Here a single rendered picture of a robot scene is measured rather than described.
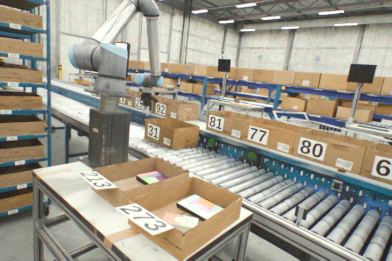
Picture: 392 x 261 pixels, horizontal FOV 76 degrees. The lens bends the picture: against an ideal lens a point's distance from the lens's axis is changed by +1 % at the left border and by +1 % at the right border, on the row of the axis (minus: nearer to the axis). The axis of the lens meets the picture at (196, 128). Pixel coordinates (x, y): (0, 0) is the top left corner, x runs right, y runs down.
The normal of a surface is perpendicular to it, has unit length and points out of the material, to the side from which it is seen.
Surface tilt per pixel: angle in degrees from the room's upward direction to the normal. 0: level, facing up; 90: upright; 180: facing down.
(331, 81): 90
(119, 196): 90
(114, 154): 90
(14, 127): 91
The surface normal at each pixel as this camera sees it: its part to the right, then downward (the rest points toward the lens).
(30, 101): 0.67, 0.23
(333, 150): -0.69, 0.07
